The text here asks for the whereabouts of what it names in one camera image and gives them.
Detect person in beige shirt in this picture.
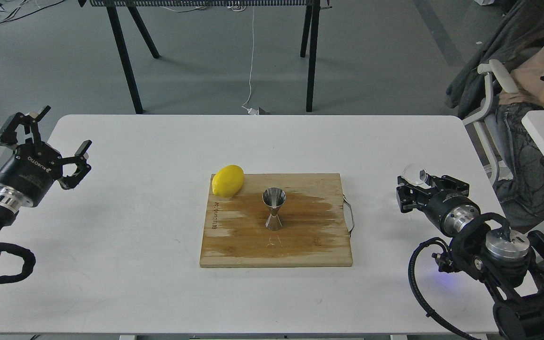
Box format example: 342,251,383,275
446,0,544,231

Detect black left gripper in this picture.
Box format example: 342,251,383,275
0,105,92,207

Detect white office chair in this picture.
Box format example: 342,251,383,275
463,59,519,185

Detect black metal frame table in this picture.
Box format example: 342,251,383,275
78,0,332,114

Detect white hanging cable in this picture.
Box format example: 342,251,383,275
241,5,259,115

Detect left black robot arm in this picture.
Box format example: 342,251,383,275
0,106,92,284

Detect yellow lemon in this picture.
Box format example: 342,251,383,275
211,164,245,198

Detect small clear glass cup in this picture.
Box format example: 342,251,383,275
401,163,428,186

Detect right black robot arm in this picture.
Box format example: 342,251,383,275
396,170,544,340

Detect steel double jigger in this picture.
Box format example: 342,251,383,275
263,187,287,231

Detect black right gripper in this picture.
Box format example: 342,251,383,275
396,173,481,237

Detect wooden cutting board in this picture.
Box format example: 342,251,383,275
199,173,353,268

